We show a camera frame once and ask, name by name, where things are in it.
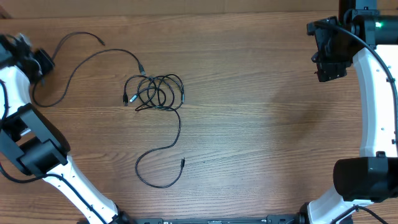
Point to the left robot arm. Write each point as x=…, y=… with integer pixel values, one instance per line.
x=32, y=143

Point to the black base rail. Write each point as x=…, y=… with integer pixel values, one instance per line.
x=214, y=221

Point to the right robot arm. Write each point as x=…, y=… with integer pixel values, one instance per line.
x=360, y=37

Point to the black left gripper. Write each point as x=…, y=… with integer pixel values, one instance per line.
x=47, y=61

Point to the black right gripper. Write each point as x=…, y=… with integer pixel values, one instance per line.
x=329, y=69

